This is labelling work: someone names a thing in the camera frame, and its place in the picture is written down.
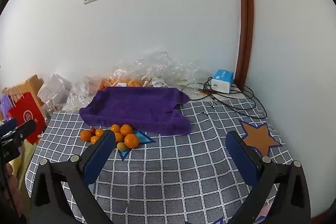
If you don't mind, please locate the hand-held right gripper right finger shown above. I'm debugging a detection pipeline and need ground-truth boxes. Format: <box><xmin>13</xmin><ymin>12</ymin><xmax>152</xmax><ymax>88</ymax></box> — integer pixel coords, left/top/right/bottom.
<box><xmin>225</xmin><ymin>131</ymin><xmax>312</xmax><ymax>224</ymax></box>

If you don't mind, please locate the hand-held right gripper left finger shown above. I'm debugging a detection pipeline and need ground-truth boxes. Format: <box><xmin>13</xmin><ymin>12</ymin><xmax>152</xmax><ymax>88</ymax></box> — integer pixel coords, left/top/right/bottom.
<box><xmin>30</xmin><ymin>130</ymin><xmax>129</xmax><ymax>224</ymax></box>

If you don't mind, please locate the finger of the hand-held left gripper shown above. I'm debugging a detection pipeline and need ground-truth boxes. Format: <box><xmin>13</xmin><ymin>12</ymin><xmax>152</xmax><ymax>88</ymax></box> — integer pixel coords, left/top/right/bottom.
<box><xmin>0</xmin><ymin>118</ymin><xmax>18</xmax><ymax>136</ymax></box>
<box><xmin>2</xmin><ymin>119</ymin><xmax>37</xmax><ymax>147</ymax></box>

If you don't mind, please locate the purple towel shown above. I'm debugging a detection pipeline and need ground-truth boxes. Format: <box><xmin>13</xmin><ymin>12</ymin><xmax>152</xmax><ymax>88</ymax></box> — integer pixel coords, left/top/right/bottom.
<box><xmin>79</xmin><ymin>86</ymin><xmax>192</xmax><ymax>136</ymax></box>

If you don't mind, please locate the person's left hand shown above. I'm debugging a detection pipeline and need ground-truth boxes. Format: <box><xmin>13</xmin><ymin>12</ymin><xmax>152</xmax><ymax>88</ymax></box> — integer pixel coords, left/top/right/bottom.
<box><xmin>4</xmin><ymin>162</ymin><xmax>22</xmax><ymax>214</ymax></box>

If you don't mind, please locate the red paper bag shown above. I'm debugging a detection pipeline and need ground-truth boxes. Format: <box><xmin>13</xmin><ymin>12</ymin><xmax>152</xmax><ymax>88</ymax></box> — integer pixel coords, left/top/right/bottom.
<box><xmin>7</xmin><ymin>92</ymin><xmax>48</xmax><ymax>145</ymax></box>

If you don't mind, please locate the yellow cloth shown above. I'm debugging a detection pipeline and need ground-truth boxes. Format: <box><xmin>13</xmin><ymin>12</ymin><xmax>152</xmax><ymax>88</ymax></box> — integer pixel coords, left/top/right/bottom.
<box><xmin>8</xmin><ymin>140</ymin><xmax>40</xmax><ymax>214</ymax></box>

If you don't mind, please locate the purple fluffy item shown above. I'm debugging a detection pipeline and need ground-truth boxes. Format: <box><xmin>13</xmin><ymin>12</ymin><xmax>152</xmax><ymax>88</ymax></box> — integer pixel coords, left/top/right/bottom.
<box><xmin>0</xmin><ymin>94</ymin><xmax>12</xmax><ymax>122</ymax></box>

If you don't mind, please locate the clear plastic bottle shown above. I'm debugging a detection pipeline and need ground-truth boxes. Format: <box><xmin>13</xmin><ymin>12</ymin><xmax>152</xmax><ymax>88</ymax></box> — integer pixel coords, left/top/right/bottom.
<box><xmin>45</xmin><ymin>99</ymin><xmax>57</xmax><ymax>112</ymax></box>

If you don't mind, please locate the wooden chair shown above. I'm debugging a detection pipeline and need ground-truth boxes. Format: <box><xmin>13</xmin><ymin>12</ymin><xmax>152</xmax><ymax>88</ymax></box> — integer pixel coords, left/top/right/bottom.
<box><xmin>1</xmin><ymin>75</ymin><xmax>45</xmax><ymax>109</ymax></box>

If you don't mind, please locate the white plastic bag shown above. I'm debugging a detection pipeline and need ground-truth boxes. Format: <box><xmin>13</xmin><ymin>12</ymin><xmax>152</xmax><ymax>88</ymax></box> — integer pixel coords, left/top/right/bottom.
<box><xmin>37</xmin><ymin>73</ymin><xmax>73</xmax><ymax>109</ymax></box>

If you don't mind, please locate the grey checked tablecloth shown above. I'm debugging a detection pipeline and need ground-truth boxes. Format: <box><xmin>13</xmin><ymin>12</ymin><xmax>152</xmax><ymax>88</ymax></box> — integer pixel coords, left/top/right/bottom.
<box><xmin>25</xmin><ymin>97</ymin><xmax>293</xmax><ymax>224</ymax></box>

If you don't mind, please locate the pile of bagged oranges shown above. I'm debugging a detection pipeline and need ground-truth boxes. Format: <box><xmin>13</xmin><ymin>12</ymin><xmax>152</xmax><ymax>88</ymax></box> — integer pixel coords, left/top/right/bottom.
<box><xmin>98</xmin><ymin>77</ymin><xmax>148</xmax><ymax>88</ymax></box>

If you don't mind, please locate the white and blue box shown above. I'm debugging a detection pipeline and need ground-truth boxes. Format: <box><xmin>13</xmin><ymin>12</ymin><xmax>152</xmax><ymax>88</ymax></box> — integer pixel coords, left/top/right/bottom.
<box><xmin>211</xmin><ymin>69</ymin><xmax>235</xmax><ymax>94</ymax></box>

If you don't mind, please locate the large crumpled clear plastic bag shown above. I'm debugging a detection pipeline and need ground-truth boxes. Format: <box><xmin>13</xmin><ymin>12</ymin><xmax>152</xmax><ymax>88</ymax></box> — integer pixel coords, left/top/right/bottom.
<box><xmin>110</xmin><ymin>51</ymin><xmax>214</xmax><ymax>91</ymax></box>

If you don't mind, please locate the black cable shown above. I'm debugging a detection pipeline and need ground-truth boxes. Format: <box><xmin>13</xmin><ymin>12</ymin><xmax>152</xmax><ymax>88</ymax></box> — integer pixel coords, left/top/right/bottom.
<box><xmin>181</xmin><ymin>77</ymin><xmax>268</xmax><ymax>119</ymax></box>

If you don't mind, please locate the thin black wire hook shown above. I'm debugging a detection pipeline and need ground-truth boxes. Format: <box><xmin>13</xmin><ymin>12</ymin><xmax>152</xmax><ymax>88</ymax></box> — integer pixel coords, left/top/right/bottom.
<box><xmin>202</xmin><ymin>101</ymin><xmax>219</xmax><ymax>116</ymax></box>

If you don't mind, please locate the brown wooden door frame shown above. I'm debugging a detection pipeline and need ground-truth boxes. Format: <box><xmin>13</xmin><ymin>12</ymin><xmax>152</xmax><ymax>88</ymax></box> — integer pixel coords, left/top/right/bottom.
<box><xmin>234</xmin><ymin>0</ymin><xmax>255</xmax><ymax>87</ymax></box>

